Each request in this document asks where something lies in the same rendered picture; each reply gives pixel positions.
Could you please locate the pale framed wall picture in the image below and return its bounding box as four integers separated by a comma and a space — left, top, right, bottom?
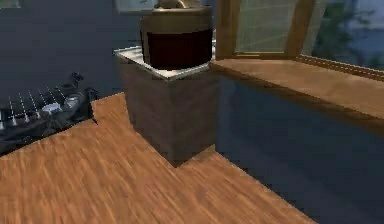
115, 0, 158, 14
0, 0, 22, 10

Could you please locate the brown and gold lamp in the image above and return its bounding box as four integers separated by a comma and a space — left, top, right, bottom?
139, 0, 214, 71

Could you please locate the wooden framed window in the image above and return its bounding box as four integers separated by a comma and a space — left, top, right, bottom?
210, 0, 384, 121

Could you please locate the brown wooden pedestal cabinet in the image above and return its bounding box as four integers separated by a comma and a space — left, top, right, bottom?
113, 45, 222, 168

